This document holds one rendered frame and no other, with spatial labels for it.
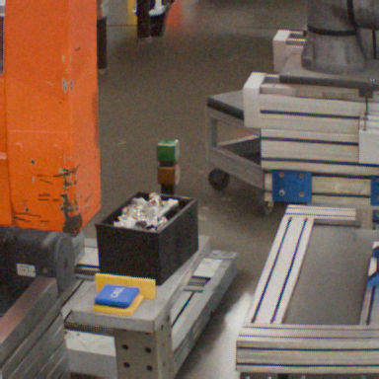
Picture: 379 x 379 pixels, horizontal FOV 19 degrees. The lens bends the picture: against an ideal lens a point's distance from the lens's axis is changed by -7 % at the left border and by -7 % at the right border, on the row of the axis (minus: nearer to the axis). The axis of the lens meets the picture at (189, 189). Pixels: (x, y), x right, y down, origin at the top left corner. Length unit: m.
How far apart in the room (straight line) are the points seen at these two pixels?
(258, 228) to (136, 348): 1.46
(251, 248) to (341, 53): 1.33
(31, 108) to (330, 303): 0.91
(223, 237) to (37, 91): 1.52
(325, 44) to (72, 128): 0.56
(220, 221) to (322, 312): 1.17
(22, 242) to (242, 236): 1.19
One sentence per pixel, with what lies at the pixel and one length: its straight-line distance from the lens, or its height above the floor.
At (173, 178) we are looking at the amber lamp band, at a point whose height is 0.59.
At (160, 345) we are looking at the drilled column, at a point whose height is 0.31.
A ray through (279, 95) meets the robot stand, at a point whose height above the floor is 0.76.
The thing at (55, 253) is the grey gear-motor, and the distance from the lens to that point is 2.67.
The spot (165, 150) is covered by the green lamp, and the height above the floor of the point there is 0.65.
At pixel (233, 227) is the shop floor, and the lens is 3.75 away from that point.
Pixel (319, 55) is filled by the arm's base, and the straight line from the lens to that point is 2.40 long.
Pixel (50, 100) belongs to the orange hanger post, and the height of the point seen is 0.81.
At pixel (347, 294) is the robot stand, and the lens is 2.79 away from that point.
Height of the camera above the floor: 1.41
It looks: 20 degrees down
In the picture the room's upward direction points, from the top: 1 degrees counter-clockwise
